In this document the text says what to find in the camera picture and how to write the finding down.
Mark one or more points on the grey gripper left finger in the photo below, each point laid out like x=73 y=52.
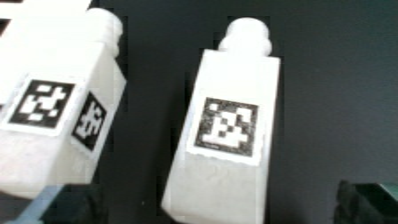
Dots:
x=68 y=204

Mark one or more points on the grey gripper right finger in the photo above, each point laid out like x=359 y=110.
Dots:
x=366 y=203

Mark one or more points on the white table leg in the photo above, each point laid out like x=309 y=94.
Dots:
x=215 y=190
x=60 y=90

